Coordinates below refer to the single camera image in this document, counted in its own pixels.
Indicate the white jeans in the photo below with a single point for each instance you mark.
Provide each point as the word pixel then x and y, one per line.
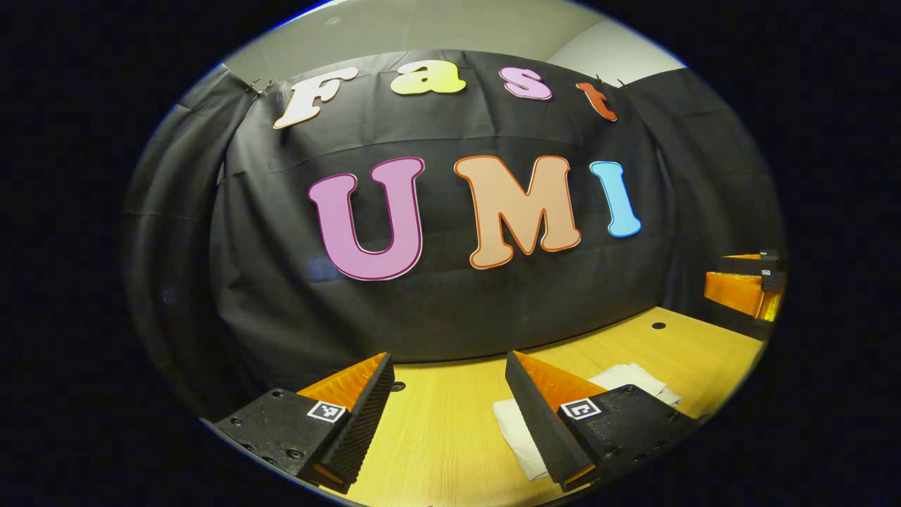
pixel 517 429

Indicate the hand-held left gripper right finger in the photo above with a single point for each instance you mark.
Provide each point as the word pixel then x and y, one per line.
pixel 542 426

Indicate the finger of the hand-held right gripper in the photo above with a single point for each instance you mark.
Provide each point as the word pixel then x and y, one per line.
pixel 735 292
pixel 746 265

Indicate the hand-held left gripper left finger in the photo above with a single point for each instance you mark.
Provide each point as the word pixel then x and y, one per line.
pixel 359 429

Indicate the black backdrop cloth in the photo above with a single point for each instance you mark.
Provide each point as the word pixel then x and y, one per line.
pixel 457 317

